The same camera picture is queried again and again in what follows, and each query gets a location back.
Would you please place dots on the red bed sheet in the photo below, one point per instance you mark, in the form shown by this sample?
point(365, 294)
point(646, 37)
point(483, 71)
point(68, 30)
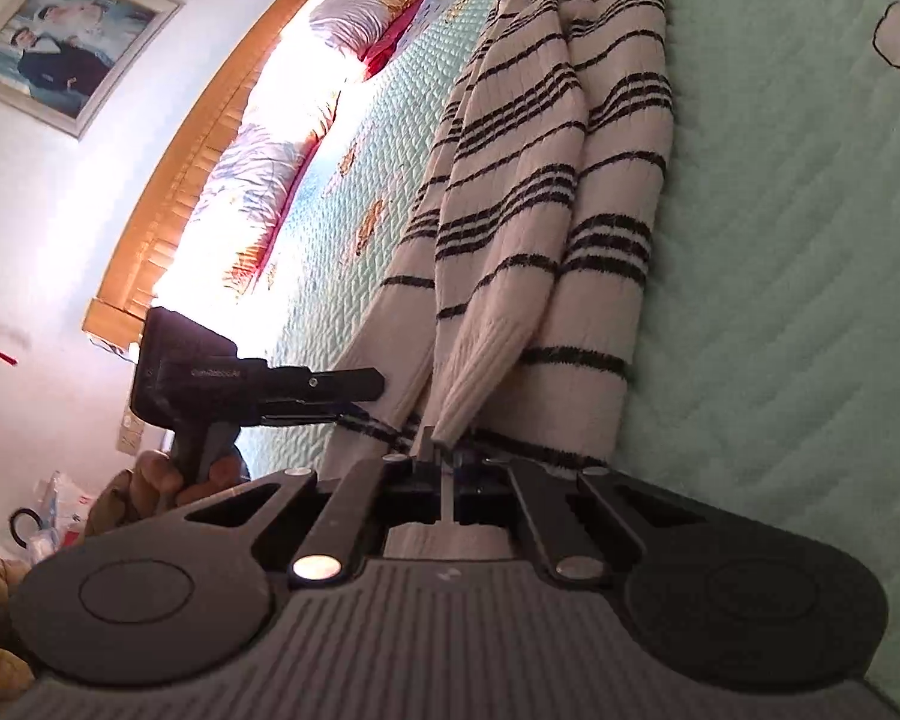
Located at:
point(390, 34)

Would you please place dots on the floral pillows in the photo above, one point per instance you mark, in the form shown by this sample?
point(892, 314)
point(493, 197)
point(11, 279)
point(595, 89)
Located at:
point(262, 165)

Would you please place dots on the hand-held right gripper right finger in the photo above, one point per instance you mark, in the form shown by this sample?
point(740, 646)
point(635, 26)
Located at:
point(469, 480)

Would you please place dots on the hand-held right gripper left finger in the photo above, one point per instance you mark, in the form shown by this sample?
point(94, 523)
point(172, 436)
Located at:
point(427, 457)

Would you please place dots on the wooden headboard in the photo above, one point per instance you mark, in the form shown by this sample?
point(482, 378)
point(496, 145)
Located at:
point(187, 180)

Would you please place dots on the green quilted bee bedspread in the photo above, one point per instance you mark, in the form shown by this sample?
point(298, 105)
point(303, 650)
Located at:
point(780, 277)

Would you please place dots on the person's left hand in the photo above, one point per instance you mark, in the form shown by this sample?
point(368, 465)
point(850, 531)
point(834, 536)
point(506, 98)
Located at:
point(157, 484)

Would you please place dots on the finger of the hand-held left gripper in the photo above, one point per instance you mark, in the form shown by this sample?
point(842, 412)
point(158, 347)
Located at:
point(322, 384)
point(307, 414)

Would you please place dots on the clear plastic bag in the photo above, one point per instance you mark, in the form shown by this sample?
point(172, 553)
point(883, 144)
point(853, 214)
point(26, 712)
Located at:
point(60, 510)

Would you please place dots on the person's left forearm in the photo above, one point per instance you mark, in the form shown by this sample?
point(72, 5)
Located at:
point(109, 506)

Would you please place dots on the beige wall switch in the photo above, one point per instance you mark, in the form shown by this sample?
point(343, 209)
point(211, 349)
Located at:
point(131, 431)

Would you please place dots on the framed wedding photo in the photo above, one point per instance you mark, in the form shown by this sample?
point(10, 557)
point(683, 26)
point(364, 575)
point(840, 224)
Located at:
point(60, 45)

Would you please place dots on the striped white knit sweater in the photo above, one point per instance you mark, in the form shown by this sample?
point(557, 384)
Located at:
point(555, 202)

